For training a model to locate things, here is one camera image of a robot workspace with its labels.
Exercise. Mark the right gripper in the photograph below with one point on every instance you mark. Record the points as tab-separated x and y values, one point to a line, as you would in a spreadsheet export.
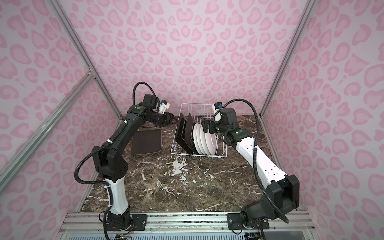
208	125

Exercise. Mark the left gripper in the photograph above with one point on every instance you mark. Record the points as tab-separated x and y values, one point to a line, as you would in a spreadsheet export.
167	119

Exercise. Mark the dark square plate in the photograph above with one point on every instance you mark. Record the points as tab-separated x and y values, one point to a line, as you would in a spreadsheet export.
188	135
146	142

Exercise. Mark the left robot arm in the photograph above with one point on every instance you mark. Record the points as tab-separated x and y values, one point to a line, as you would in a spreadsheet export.
109	163

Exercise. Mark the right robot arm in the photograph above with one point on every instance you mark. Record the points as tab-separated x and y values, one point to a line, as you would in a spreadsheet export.
280	192

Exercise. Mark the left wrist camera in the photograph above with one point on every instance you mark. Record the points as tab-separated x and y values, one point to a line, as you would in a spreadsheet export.
163	106

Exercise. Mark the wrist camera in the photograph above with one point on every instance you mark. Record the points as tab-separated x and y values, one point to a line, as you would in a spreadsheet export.
217	115
163	106

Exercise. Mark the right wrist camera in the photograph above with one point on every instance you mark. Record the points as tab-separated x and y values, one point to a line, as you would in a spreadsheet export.
217	115

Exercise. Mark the white wire dish rack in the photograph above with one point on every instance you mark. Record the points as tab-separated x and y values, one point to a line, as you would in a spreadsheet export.
199	112

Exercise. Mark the aluminium frame strut left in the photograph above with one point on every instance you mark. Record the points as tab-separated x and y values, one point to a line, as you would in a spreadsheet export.
19	160

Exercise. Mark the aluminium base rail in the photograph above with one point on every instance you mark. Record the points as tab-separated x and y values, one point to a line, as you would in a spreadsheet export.
188	226

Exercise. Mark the aluminium corner post left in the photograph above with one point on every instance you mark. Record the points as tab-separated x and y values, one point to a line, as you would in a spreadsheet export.
64	20

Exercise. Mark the aluminium corner post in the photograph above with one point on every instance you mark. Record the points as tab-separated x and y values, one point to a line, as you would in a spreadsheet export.
64	20
308	11

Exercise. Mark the aluminium corner post right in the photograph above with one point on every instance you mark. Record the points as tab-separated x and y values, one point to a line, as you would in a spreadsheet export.
308	11

